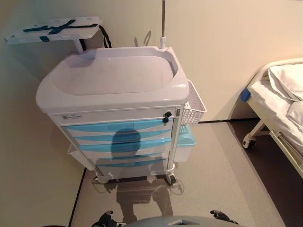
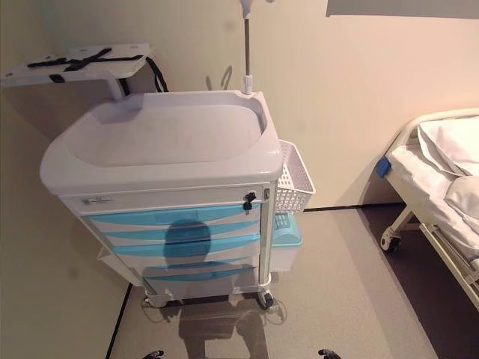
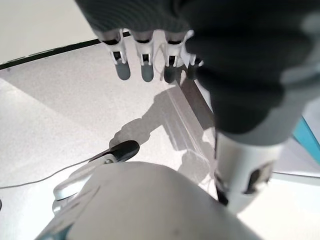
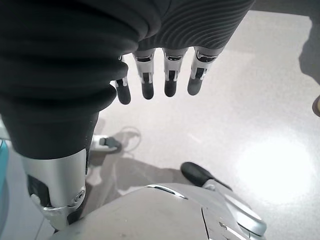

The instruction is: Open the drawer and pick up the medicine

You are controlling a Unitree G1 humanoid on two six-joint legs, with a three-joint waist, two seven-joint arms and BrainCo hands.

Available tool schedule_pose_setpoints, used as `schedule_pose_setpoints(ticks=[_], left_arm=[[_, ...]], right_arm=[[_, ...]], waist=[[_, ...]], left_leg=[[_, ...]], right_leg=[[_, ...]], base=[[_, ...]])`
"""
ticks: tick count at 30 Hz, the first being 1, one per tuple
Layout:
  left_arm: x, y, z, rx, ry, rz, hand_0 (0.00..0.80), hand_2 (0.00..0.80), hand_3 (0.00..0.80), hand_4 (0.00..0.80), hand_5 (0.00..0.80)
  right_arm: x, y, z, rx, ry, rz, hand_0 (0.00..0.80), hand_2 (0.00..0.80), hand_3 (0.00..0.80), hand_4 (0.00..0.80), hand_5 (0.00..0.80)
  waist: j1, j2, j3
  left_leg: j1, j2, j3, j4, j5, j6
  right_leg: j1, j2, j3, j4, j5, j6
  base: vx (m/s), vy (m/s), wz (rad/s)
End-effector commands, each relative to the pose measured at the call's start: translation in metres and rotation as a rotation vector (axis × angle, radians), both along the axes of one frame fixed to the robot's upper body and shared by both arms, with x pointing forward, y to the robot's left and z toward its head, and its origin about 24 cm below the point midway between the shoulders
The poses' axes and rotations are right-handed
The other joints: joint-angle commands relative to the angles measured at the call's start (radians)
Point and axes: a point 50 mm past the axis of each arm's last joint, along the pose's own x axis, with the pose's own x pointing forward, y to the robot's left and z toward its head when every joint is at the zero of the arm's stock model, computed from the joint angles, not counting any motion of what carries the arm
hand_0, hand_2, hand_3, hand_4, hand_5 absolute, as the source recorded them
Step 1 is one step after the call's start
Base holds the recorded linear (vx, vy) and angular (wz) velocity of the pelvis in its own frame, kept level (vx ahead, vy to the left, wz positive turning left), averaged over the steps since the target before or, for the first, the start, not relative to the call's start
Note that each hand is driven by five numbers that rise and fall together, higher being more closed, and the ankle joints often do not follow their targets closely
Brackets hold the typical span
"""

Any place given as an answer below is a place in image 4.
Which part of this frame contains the black robot right foot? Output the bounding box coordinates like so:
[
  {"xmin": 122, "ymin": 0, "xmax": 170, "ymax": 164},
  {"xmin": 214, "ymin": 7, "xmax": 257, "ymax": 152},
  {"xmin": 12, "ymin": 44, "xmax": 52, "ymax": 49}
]
[{"xmin": 180, "ymin": 161, "xmax": 234, "ymax": 192}]

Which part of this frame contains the right robot hand dark palm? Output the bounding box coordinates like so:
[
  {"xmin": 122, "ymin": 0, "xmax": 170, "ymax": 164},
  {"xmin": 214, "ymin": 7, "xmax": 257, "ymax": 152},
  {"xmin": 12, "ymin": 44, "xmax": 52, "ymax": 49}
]
[{"xmin": 0, "ymin": 0, "xmax": 255, "ymax": 233}]

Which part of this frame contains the tan rounded object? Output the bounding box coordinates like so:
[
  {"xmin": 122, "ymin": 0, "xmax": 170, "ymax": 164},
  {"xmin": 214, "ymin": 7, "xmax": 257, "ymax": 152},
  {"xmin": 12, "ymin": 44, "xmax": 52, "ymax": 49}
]
[{"xmin": 311, "ymin": 95, "xmax": 320, "ymax": 119}]

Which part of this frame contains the teal rounded object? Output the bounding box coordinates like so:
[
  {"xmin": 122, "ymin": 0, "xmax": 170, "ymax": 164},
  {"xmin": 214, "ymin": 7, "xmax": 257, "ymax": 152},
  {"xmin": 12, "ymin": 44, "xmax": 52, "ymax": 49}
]
[{"xmin": 0, "ymin": 138, "xmax": 11, "ymax": 181}]

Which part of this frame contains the dark furniture piece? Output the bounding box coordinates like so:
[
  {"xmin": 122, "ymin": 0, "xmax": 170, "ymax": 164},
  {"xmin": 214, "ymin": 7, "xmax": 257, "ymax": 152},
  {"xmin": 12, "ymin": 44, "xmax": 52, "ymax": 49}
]
[{"xmin": 298, "ymin": 0, "xmax": 320, "ymax": 77}]

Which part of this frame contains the grey robot body base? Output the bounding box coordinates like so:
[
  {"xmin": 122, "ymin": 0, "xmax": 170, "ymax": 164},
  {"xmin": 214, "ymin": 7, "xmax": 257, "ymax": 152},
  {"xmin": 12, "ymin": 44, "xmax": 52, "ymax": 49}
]
[{"xmin": 48, "ymin": 182, "xmax": 267, "ymax": 240}]

